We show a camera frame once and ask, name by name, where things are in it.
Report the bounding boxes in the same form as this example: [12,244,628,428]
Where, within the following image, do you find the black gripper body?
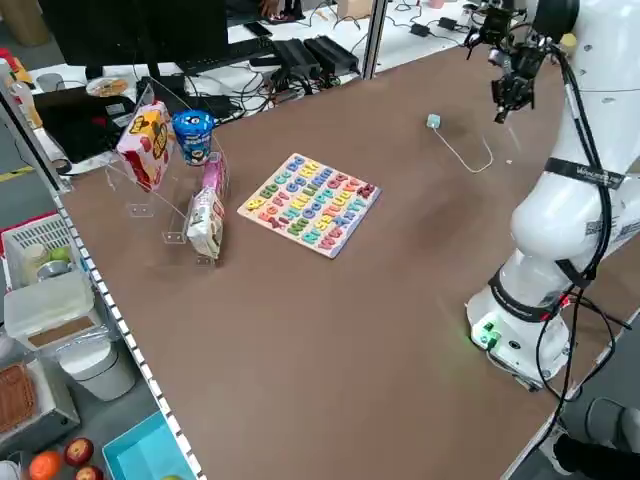
[501,42,546,82]

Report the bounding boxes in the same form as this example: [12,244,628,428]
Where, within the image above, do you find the white charger cable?
[432,125,514,174]

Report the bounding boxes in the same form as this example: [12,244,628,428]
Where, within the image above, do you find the black power brick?
[303,35,361,76]
[272,38,322,86]

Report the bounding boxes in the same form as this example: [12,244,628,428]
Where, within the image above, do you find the wooden alphabet puzzle board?
[236,152,383,260]

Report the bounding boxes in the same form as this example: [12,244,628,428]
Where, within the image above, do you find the black keyboard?
[177,37,281,76]

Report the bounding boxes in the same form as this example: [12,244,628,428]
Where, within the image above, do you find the pink snack packet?
[201,152,231,202]

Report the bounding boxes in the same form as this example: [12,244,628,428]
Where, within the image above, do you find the blue snack cup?
[171,110,217,168]

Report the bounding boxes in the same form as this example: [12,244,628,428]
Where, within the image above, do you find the white snack packet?
[185,187,227,261]

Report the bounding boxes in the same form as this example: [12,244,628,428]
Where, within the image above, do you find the pink yellow snack box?
[116,99,178,194]

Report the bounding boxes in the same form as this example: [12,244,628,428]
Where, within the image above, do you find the clear acrylic shelf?
[104,77,232,270]

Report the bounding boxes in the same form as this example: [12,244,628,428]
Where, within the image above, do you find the black monitor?
[38,0,230,84]

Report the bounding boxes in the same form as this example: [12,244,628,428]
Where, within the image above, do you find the plate of snacks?
[85,76,130,98]

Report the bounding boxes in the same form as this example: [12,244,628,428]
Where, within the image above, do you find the black flat case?
[32,85,139,165]

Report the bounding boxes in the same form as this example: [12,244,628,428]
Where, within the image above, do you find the clear plastic bottle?
[7,79,44,130]

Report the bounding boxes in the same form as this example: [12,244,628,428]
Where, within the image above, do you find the grey bowl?
[35,259,70,281]

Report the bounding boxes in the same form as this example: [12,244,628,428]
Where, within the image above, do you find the white plastic basket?
[0,212,85,292]

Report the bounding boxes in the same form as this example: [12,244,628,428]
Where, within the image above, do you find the red yellow packet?
[0,48,32,84]

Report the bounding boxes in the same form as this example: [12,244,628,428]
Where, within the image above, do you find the white bin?
[55,339,137,402]

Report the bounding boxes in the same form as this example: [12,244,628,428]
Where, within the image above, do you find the beige paper cup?
[22,243,51,282]

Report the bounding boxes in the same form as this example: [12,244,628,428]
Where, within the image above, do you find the clear lidded container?
[3,272,97,351]

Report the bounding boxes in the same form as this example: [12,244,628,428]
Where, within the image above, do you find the teal box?
[102,410,200,480]

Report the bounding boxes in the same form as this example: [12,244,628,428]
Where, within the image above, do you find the grey metal box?
[0,358,81,454]

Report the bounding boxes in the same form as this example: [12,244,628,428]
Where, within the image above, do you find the orange fruit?
[28,450,64,480]

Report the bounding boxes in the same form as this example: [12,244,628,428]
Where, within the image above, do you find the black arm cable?
[547,37,614,291]

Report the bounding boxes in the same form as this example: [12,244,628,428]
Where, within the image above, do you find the aluminium post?
[362,0,390,80]

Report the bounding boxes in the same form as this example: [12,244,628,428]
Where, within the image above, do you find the tangled black cables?
[182,64,326,125]

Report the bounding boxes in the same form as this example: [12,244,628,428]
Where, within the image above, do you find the black foot cable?
[529,287,634,416]

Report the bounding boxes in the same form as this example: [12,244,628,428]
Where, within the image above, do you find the white table edge rail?
[53,187,207,480]

